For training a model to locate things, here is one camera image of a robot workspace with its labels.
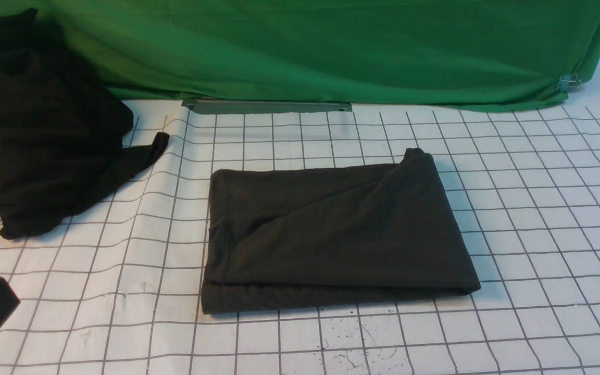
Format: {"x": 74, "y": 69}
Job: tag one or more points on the green backdrop cloth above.
{"x": 488, "y": 56}

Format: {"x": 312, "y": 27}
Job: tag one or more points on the silver binder clip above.
{"x": 568, "y": 83}

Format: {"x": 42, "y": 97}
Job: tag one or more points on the gray long-sleeve top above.
{"x": 308, "y": 238}

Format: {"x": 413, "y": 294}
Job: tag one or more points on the gray metal strip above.
{"x": 241, "y": 107}

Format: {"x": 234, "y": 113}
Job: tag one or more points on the black clothes pile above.
{"x": 61, "y": 131}

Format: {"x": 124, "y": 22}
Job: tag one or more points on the white grid table mat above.
{"x": 115, "y": 291}

